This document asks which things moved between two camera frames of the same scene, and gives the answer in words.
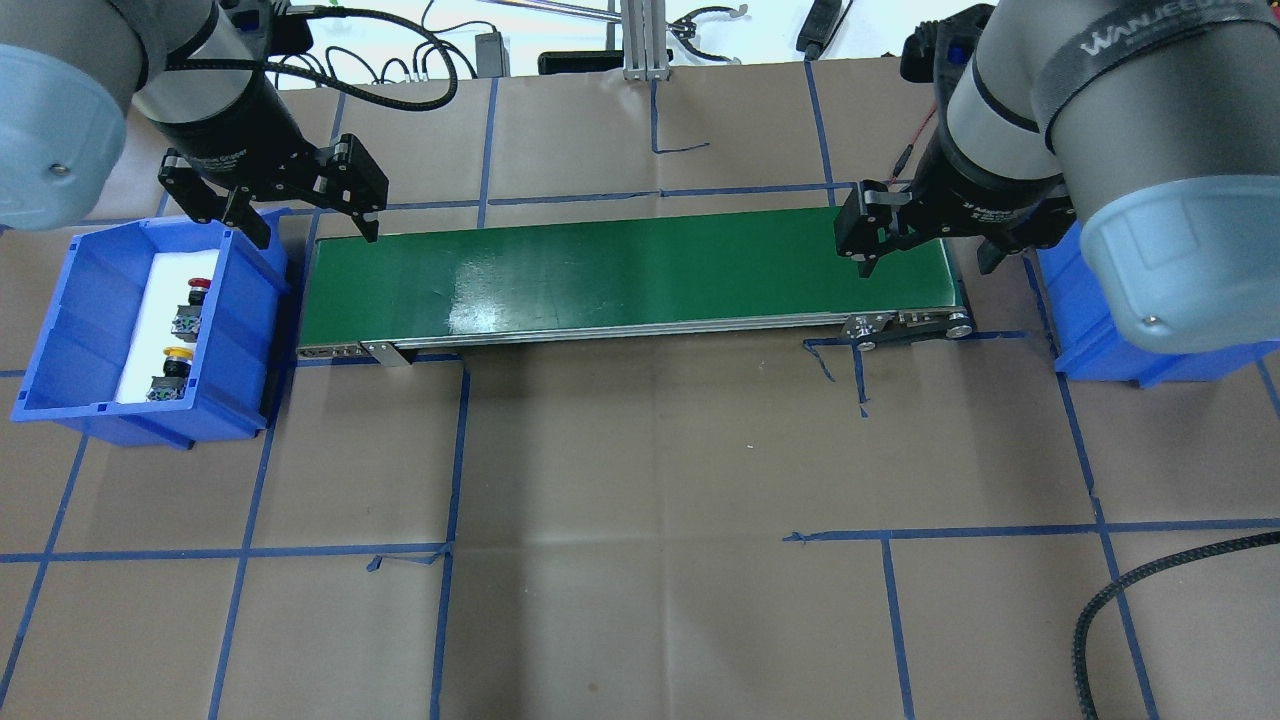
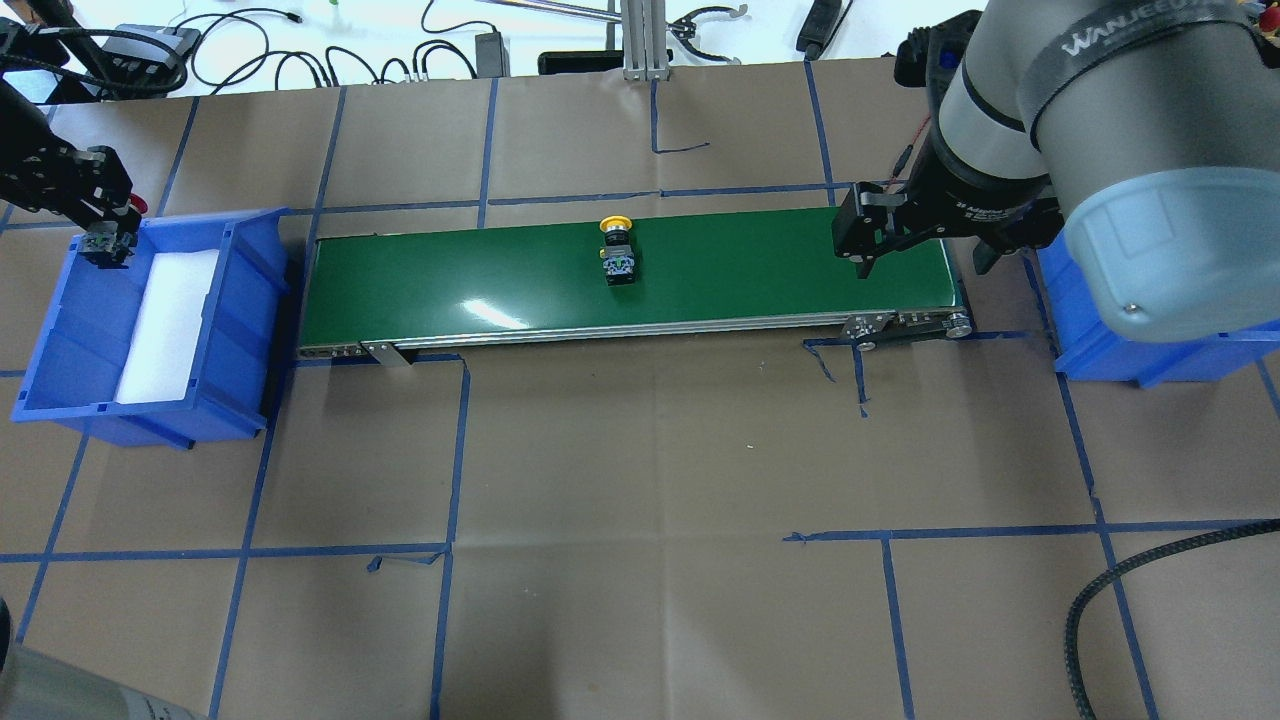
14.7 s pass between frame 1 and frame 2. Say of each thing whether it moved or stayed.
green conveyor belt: stayed
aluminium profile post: stayed
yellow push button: moved
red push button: moved
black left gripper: moved
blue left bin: stayed
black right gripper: stayed
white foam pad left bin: stayed
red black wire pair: stayed
